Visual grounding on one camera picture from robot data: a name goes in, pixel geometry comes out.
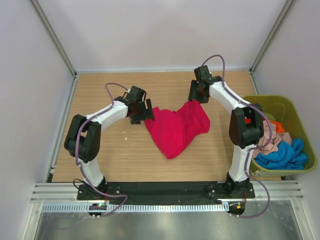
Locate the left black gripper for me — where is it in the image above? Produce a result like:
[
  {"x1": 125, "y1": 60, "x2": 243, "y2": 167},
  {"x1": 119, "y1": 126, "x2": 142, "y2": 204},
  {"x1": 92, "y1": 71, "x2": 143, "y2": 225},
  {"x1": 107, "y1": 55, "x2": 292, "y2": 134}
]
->
[{"x1": 130, "y1": 99, "x2": 154, "y2": 125}]

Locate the magenta red t shirt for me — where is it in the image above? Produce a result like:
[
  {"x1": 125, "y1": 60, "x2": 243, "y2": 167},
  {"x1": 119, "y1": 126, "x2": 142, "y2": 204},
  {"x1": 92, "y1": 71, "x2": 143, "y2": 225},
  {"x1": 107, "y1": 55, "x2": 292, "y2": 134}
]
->
[{"x1": 144, "y1": 100, "x2": 211, "y2": 160}]

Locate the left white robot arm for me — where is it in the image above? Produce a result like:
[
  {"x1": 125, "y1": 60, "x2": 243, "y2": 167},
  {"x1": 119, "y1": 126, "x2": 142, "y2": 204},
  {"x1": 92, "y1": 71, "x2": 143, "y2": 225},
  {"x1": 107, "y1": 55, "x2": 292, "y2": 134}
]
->
[{"x1": 64, "y1": 97, "x2": 155, "y2": 200}]

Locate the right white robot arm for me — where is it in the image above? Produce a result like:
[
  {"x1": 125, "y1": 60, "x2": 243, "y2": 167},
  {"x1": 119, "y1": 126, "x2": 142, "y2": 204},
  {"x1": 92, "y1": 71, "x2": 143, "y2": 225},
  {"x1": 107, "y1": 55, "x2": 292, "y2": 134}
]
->
[{"x1": 188, "y1": 80, "x2": 264, "y2": 198}]

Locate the olive green plastic bin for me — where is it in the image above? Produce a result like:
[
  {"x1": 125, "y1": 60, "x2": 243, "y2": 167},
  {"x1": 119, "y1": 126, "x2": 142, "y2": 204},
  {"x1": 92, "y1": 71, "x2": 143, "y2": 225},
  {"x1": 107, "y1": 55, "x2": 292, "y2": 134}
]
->
[{"x1": 244, "y1": 95, "x2": 318, "y2": 177}]

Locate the orange t shirt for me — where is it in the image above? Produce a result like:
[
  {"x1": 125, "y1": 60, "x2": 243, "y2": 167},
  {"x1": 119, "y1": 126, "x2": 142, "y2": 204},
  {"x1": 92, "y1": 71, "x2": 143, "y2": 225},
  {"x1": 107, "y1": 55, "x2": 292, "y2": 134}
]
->
[{"x1": 270, "y1": 120, "x2": 286, "y2": 133}]

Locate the beige pink t shirt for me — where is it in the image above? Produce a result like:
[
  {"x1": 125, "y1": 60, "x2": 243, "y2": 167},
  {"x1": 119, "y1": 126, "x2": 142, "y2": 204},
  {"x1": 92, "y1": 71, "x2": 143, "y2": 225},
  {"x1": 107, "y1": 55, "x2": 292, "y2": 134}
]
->
[{"x1": 253, "y1": 120, "x2": 293, "y2": 156}]

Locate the blue t shirt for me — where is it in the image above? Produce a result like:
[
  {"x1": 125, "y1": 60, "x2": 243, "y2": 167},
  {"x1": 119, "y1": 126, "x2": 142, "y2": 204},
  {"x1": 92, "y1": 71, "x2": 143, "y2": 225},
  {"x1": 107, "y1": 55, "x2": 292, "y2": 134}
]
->
[{"x1": 254, "y1": 138, "x2": 308, "y2": 170}]

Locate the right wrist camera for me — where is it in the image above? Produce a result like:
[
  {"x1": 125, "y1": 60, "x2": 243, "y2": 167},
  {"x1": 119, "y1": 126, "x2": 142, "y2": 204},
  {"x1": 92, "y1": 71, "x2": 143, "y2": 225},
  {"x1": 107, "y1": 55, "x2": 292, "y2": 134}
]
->
[{"x1": 193, "y1": 65, "x2": 213, "y2": 83}]

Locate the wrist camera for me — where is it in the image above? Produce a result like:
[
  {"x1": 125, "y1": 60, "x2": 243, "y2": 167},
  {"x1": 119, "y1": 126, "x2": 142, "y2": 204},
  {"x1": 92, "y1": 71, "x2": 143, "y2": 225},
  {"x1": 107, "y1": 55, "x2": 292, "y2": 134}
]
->
[
  {"x1": 123, "y1": 85, "x2": 147, "y2": 103},
  {"x1": 193, "y1": 65, "x2": 213, "y2": 83}
]

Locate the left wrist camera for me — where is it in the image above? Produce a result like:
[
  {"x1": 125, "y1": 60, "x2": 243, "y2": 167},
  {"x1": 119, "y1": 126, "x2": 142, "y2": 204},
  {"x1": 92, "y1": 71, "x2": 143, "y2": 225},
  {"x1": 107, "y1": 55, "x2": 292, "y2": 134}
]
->
[{"x1": 123, "y1": 85, "x2": 147, "y2": 103}]

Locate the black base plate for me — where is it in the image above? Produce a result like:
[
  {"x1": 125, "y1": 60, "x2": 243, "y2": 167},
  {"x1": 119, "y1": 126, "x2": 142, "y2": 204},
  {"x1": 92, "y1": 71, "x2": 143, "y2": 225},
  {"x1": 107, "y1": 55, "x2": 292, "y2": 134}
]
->
[{"x1": 76, "y1": 181, "x2": 256, "y2": 201}]

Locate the aluminium frame rail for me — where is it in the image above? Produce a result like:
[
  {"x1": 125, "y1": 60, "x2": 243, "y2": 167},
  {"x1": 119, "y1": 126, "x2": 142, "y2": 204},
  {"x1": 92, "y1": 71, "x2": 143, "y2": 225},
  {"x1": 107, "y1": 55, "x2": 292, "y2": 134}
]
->
[{"x1": 30, "y1": 180, "x2": 304, "y2": 203}]

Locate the right aluminium corner post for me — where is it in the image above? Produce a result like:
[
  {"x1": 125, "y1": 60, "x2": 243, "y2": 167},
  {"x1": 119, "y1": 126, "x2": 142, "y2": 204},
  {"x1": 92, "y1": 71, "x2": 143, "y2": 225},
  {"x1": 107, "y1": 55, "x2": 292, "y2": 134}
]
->
[{"x1": 248, "y1": 0, "x2": 297, "y2": 76}]

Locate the aluminium corner post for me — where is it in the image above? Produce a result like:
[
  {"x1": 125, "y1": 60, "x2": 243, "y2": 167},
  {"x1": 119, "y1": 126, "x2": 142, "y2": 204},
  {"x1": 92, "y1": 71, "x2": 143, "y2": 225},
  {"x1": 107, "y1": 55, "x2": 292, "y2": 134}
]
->
[
  {"x1": 248, "y1": 0, "x2": 297, "y2": 76},
  {"x1": 29, "y1": 0, "x2": 78, "y2": 79}
]

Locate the white slotted cable duct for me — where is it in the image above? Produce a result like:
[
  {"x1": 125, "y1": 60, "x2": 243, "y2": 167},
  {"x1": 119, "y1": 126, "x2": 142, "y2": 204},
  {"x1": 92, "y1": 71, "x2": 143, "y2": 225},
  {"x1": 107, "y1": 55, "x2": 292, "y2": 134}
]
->
[{"x1": 42, "y1": 202, "x2": 229, "y2": 214}]

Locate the left aluminium corner post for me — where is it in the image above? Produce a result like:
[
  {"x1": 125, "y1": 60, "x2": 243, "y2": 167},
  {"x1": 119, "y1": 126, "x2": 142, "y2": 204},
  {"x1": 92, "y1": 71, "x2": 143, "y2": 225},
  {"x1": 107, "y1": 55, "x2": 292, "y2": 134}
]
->
[{"x1": 29, "y1": 0, "x2": 78, "y2": 79}]

